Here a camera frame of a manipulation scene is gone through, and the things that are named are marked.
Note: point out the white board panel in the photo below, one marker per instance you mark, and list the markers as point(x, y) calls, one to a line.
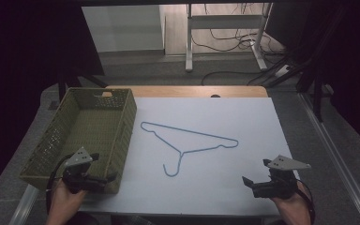
point(122, 28)

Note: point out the white metal desk frame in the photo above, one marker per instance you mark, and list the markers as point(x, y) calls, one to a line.
point(225, 22)

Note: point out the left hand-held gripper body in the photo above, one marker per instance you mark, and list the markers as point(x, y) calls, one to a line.
point(78, 172)

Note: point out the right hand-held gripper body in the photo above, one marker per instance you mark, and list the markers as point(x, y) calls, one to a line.
point(278, 181)

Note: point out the white power strip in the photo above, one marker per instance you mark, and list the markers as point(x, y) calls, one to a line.
point(282, 71)

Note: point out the dark tripod stand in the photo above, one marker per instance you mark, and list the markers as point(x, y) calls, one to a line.
point(317, 93)

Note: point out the green woven plastic basket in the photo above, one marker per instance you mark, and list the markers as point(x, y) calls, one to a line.
point(89, 128)

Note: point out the small black knob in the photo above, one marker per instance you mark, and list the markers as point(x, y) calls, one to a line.
point(215, 96)

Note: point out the person's right hand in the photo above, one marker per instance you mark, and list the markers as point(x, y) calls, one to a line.
point(292, 207)

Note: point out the person's left hand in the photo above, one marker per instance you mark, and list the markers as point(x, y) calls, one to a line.
point(64, 203)

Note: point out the grey metal floor rail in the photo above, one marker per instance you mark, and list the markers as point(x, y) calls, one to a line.
point(337, 150)

